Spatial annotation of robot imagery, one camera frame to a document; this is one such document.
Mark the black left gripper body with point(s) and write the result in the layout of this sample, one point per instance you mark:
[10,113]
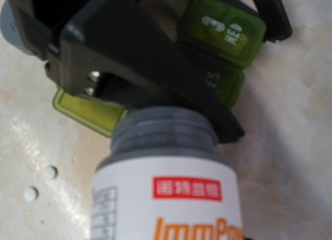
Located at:
[64,8]

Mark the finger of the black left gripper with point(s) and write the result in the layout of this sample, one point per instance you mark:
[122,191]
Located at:
[140,84]
[276,19]

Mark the green pill organizer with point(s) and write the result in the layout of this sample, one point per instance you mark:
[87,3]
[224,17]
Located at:
[220,37]

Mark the amber bottle grey cap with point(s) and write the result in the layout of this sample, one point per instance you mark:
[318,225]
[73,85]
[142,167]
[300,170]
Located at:
[165,180]

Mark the white round pill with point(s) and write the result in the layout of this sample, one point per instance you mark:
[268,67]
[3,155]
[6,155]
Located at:
[50,173]
[30,194]

